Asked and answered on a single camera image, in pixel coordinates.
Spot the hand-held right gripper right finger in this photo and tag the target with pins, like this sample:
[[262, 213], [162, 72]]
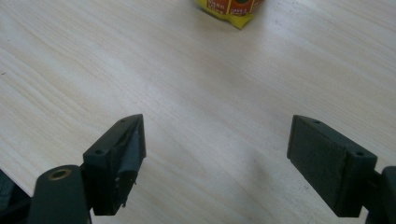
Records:
[[323, 161]]

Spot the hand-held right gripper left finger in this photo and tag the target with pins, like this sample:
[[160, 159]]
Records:
[[112, 165]]

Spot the yellow sauce pouch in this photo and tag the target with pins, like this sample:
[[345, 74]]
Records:
[[230, 12]]

